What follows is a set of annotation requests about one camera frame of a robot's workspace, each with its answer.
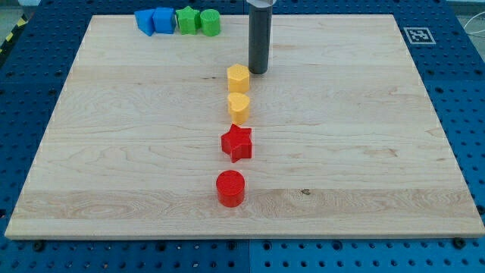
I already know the blue triangle block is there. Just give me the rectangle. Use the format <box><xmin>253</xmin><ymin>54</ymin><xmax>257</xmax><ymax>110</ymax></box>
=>
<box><xmin>134</xmin><ymin>9</ymin><xmax>155</xmax><ymax>36</ymax></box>

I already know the red star block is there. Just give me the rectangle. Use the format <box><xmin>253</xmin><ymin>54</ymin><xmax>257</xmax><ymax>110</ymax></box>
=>
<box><xmin>221</xmin><ymin>124</ymin><xmax>252</xmax><ymax>163</ymax></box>

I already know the yellow heart block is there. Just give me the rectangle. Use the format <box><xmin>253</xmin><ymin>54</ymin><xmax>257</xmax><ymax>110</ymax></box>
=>
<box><xmin>227</xmin><ymin>93</ymin><xmax>250</xmax><ymax>125</ymax></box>

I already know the red cylinder block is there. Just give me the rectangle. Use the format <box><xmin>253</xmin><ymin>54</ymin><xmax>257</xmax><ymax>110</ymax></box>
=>
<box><xmin>216</xmin><ymin>170</ymin><xmax>246</xmax><ymax>208</ymax></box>

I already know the yellow hexagon block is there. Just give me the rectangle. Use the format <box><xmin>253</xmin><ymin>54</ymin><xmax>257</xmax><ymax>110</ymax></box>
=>
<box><xmin>227</xmin><ymin>64</ymin><xmax>250</xmax><ymax>93</ymax></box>

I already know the light wooden board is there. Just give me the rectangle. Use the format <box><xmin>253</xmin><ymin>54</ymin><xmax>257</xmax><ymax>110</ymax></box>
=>
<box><xmin>5</xmin><ymin>14</ymin><xmax>484</xmax><ymax>240</ymax></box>

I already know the green cylinder block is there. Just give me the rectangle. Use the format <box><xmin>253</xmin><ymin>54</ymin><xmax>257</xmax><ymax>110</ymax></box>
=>
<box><xmin>200</xmin><ymin>9</ymin><xmax>221</xmax><ymax>36</ymax></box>

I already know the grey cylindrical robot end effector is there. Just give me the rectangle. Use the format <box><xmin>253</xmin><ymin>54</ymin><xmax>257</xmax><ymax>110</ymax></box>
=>
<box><xmin>247</xmin><ymin>0</ymin><xmax>277</xmax><ymax>74</ymax></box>

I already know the green star block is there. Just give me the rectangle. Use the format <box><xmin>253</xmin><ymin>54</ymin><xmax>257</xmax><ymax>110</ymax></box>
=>
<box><xmin>176</xmin><ymin>6</ymin><xmax>201</xmax><ymax>35</ymax></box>

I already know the blue cube block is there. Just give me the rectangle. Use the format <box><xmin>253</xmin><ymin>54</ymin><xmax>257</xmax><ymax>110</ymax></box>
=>
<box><xmin>152</xmin><ymin>8</ymin><xmax>177</xmax><ymax>34</ymax></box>

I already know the white fiducial marker tag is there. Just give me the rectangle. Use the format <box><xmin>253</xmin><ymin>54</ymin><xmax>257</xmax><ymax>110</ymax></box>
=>
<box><xmin>403</xmin><ymin>27</ymin><xmax>436</xmax><ymax>45</ymax></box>

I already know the black yellow hazard tape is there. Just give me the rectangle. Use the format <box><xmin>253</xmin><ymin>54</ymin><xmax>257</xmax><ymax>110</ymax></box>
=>
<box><xmin>1</xmin><ymin>14</ymin><xmax>29</xmax><ymax>55</ymax></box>

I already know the white cable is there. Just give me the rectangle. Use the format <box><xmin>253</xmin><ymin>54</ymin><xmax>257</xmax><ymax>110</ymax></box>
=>
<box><xmin>462</xmin><ymin>10</ymin><xmax>485</xmax><ymax>38</ymax></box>

